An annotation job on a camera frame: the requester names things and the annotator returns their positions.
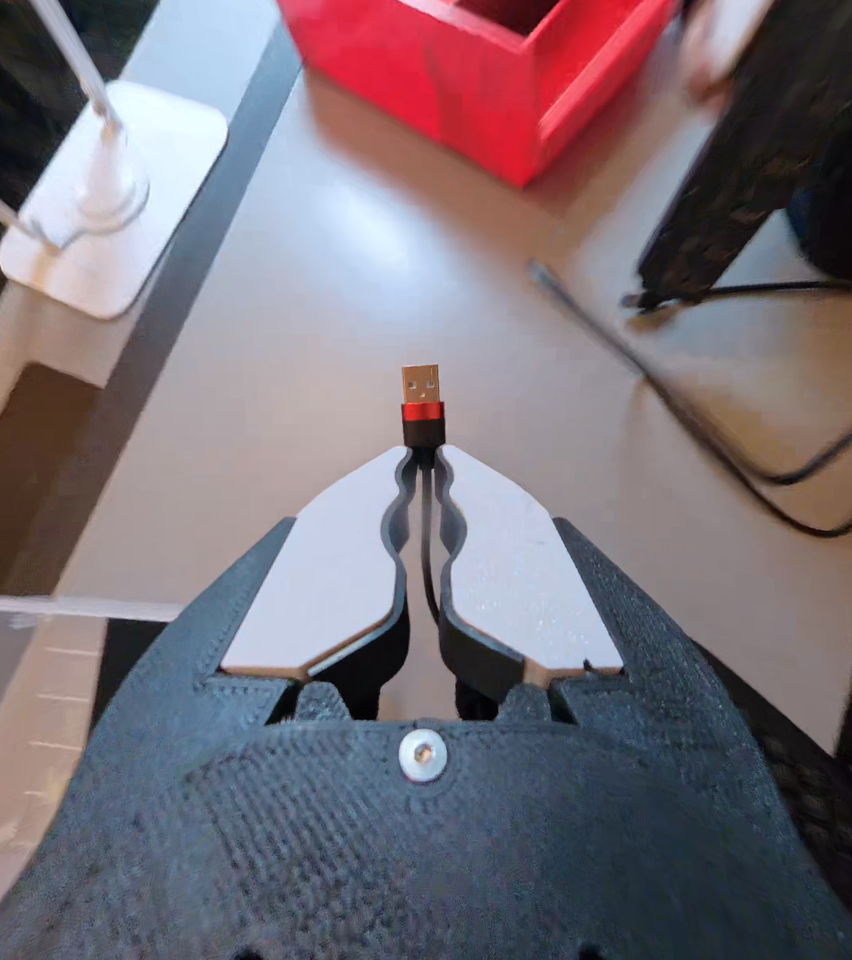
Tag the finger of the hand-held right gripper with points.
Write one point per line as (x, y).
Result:
(726, 45)

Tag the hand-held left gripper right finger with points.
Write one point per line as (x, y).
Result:
(523, 592)

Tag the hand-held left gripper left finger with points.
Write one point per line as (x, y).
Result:
(321, 585)

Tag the black USB hub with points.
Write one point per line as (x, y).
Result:
(733, 187)

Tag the clear plastic bin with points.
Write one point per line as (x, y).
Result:
(5, 675)

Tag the long red plastic bin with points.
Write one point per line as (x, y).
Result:
(426, 82)

